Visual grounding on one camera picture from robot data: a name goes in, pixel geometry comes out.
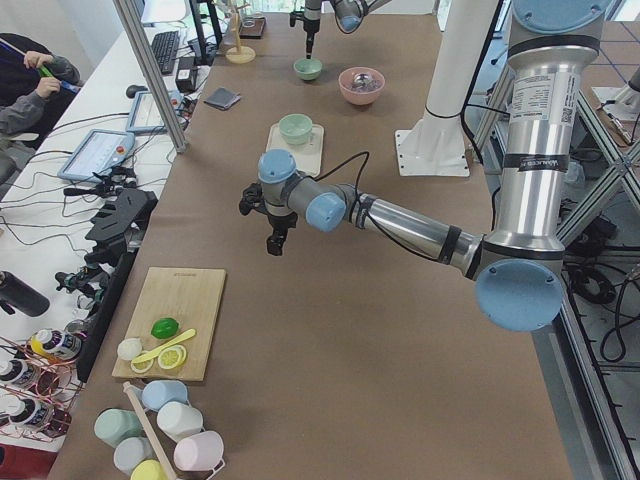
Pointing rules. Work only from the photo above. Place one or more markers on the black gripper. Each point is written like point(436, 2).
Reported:
point(278, 222)
point(310, 31)

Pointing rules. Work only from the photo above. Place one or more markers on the green bowl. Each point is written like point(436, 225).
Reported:
point(308, 69)
point(295, 128)

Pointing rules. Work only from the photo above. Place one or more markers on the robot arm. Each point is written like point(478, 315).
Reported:
point(348, 16)
point(516, 267)

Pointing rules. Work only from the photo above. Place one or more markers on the black tray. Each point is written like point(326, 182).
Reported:
point(252, 27)

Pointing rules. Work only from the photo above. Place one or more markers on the white rabbit tray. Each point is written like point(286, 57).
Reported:
point(308, 156)

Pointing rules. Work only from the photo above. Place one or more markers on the wooden mug stand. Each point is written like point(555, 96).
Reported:
point(238, 53)

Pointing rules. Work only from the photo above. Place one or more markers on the pink bowl with ice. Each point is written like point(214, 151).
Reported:
point(356, 98)

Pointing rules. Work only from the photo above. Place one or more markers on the bamboo cutting board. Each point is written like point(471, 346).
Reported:
point(192, 298)

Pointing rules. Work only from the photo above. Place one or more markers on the grey folded cloth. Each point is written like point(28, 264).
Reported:
point(222, 99)

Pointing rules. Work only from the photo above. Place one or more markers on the yellow plastic knife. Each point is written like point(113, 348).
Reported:
point(152, 354)

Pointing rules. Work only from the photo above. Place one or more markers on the black power adapter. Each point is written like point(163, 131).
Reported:
point(186, 74)

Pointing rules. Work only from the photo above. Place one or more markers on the black keyboard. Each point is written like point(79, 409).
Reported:
point(164, 47)

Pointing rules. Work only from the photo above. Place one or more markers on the green lime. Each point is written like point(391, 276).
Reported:
point(164, 328)

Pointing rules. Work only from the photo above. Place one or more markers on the lemon slice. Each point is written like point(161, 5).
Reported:
point(172, 358)
point(139, 366)

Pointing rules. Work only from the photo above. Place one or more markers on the teach pendant tablet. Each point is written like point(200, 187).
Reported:
point(144, 117)
point(97, 154)

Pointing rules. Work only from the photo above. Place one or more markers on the computer mouse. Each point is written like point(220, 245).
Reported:
point(132, 90)

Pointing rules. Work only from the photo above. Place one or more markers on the white garlic bulb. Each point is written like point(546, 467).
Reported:
point(129, 348)

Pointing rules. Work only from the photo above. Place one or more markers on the blue cup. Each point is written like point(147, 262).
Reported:
point(157, 393)

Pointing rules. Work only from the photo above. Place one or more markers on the white cup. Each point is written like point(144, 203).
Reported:
point(179, 421)

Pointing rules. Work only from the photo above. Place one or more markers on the pink cup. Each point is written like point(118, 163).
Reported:
point(203, 451)

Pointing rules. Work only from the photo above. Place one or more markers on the yellow paint bottle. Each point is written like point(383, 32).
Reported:
point(55, 344)

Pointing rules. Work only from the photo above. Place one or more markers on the green cup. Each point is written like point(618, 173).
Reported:
point(113, 426)

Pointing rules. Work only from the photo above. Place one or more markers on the grey cup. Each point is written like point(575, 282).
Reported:
point(130, 452)

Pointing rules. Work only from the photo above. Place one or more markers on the black water bottle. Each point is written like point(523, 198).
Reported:
point(17, 295)

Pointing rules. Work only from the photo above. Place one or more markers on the yellow cup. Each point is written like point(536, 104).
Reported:
point(148, 470)

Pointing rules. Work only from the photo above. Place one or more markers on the seated person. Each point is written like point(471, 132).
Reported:
point(32, 96)

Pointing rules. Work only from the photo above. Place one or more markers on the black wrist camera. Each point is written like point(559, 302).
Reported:
point(252, 200)

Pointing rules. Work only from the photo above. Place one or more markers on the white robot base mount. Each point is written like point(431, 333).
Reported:
point(435, 145)

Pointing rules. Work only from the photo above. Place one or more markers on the aluminium frame post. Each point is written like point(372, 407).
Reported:
point(142, 50)

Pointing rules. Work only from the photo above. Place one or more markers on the copper wire rack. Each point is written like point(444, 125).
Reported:
point(38, 393)

